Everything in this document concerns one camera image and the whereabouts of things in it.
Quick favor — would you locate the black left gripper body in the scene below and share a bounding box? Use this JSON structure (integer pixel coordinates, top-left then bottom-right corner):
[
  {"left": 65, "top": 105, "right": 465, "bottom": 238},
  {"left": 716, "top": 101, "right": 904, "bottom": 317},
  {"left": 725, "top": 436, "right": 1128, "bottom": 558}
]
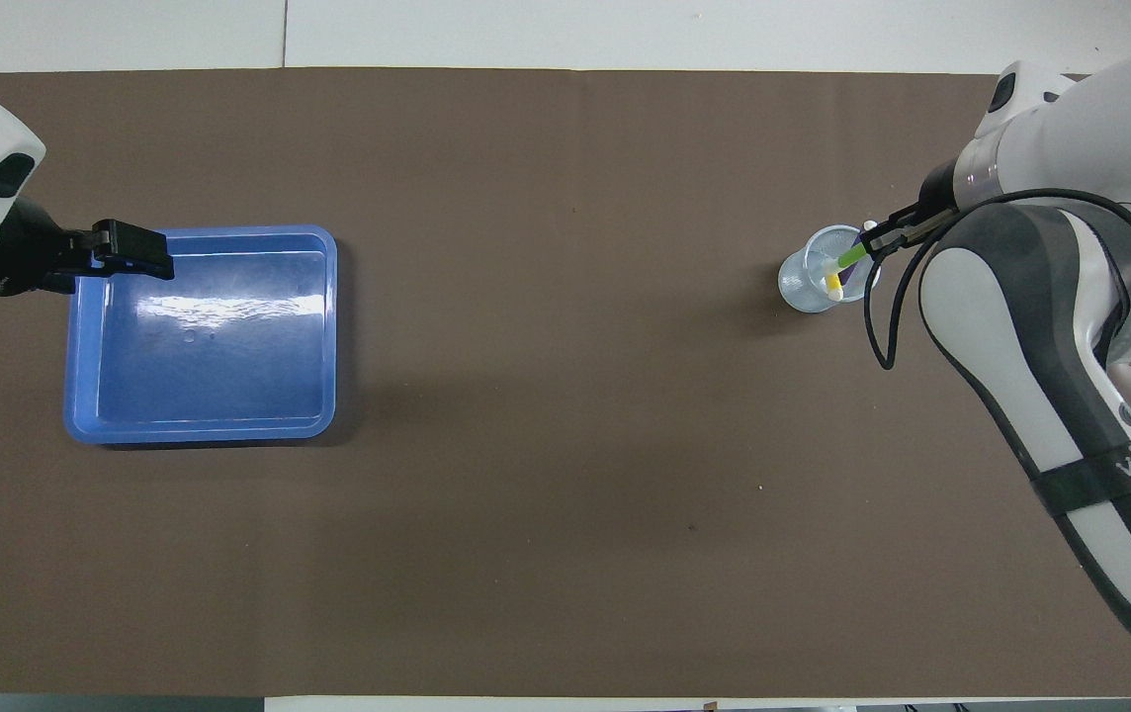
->
[{"left": 0, "top": 196, "right": 114, "bottom": 299}]

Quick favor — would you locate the purple pen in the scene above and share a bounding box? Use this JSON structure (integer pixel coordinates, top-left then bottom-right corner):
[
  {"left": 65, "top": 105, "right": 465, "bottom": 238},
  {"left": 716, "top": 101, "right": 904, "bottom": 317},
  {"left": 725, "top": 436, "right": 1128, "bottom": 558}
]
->
[{"left": 846, "top": 219, "right": 881, "bottom": 294}]

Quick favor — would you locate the brown table mat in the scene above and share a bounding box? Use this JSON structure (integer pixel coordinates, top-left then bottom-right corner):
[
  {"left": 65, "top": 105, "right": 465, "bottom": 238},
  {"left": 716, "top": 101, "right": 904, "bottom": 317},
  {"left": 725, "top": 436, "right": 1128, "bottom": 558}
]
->
[{"left": 0, "top": 66, "right": 1131, "bottom": 699}]

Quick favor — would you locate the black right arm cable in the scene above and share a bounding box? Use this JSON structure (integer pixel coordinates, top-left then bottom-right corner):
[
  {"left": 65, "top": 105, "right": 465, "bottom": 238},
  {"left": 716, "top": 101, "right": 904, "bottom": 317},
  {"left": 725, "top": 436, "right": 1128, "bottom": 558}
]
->
[{"left": 861, "top": 187, "right": 1131, "bottom": 373}]

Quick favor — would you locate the translucent plastic cup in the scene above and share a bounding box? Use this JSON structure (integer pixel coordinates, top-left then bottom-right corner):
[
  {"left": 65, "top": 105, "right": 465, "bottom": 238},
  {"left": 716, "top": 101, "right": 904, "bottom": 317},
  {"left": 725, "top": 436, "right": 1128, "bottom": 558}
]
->
[{"left": 777, "top": 223, "right": 884, "bottom": 316}]

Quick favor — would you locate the blue plastic tray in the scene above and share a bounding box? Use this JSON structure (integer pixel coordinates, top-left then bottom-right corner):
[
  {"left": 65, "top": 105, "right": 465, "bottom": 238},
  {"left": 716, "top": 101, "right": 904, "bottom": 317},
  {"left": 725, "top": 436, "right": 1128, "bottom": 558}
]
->
[{"left": 62, "top": 224, "right": 340, "bottom": 447}]

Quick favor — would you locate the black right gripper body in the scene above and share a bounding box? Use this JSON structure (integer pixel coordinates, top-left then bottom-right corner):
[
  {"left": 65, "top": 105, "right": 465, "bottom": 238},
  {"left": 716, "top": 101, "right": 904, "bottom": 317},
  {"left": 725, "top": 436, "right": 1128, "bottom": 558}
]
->
[{"left": 915, "top": 156, "right": 969, "bottom": 221}]

